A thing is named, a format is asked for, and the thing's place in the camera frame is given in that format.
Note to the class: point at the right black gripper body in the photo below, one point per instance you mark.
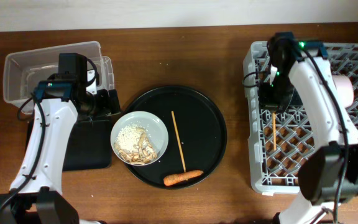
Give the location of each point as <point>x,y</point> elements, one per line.
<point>279,93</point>

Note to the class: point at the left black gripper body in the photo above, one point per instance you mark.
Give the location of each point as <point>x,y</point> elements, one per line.
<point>99,104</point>

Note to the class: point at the wooden chopstick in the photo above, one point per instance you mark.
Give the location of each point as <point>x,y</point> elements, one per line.
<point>178,141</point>
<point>274,131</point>

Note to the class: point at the grey plate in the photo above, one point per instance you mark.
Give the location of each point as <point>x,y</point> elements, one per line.
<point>156,130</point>

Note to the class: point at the pink bowl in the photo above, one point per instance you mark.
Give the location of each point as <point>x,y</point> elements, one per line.
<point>344,89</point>

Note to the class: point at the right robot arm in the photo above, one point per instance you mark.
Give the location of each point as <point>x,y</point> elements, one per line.
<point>330,176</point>

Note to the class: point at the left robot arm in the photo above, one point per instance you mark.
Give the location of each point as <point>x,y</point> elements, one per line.
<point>35,195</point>

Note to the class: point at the grey dishwasher rack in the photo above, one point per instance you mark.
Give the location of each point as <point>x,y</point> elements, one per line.
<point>276,172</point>

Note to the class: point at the black rectangular tray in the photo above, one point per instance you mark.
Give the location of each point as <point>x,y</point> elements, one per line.
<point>89,146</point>

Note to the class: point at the food scraps on plate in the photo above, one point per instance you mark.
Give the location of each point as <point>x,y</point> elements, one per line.
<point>133,146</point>

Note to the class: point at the round black tray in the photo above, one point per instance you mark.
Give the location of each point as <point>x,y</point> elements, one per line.
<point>201,128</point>

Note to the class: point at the clear plastic bin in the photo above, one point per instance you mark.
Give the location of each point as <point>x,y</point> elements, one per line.
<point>24,70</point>

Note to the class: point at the orange carrot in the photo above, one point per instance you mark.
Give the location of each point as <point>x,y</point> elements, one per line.
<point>177,178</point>

